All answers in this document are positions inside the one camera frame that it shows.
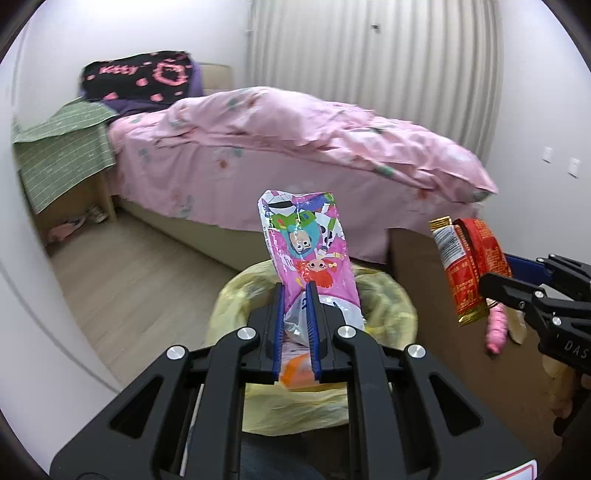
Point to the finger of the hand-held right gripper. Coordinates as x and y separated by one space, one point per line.
526 267
508 290

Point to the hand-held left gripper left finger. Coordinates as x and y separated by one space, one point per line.
277 332

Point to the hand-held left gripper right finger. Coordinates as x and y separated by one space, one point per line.
314 332

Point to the red snack packet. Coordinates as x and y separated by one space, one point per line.
466 267

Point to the yellow plastic trash bag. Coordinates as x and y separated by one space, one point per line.
295 410

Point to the pink cartoon snack wrapper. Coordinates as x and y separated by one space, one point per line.
307 240

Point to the pink caterpillar toy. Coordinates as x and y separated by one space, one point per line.
497 330

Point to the bed with pink floral quilt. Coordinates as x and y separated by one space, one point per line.
217 240

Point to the person's dark trousers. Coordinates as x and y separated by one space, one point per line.
277 461

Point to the pink floral quilt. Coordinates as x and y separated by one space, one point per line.
323 124

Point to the pair of shoes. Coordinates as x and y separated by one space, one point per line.
96 214

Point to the pink slipper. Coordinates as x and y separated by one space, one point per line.
64 230

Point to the wooden nightstand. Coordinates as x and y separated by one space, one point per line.
74 203

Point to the green striped cloth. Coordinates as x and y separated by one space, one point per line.
60 152

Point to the black pink kitty pillow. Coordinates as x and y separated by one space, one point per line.
134 76

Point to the white wall socket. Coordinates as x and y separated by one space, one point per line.
547 155
574 167

